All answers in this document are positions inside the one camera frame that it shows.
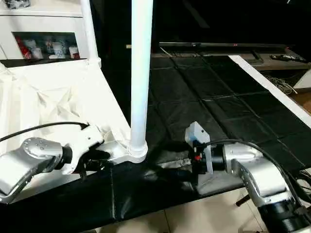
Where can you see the white plastic table top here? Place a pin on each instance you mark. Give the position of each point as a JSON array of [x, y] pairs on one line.
[[48, 97]]

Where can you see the white plastic table leg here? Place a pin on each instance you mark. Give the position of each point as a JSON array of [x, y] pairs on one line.
[[90, 29], [141, 73]]

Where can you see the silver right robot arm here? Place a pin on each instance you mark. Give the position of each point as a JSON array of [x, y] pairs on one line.
[[257, 174]]

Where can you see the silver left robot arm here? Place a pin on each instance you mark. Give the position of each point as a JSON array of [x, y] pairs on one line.
[[24, 160]]

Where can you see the black mat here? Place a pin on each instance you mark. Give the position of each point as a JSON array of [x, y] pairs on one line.
[[218, 97]]

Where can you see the white flat strip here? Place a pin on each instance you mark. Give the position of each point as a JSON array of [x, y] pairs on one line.
[[272, 87]]

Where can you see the small brown label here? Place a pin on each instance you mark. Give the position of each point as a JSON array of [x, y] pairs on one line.
[[128, 46]]

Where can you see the white low furniture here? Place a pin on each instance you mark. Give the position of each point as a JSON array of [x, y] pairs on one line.
[[305, 80]]

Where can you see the black remote control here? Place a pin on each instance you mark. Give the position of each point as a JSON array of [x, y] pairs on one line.
[[289, 58]]

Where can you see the black cabinet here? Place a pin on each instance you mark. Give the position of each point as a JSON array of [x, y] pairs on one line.
[[112, 29]]

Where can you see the white glass-door cabinet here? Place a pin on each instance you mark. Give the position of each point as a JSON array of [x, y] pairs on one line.
[[39, 22]]

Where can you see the grey object on cabinet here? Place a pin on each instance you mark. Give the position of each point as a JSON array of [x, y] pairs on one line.
[[17, 4]]

